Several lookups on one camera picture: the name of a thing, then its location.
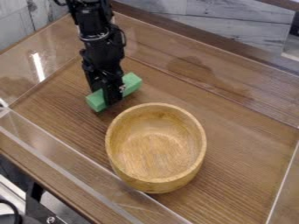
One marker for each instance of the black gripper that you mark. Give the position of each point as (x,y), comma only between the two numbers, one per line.
(104,43)

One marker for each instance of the green rectangular block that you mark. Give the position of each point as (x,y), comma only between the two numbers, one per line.
(94,99)

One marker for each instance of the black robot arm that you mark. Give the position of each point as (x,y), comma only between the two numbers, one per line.
(90,12)

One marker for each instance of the brown wooden bowl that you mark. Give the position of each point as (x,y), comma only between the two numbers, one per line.
(156,145)

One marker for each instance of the clear acrylic tray enclosure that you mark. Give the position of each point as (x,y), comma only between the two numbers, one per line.
(237,89)

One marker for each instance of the black metal table bracket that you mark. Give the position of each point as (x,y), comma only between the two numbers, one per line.
(34,209)

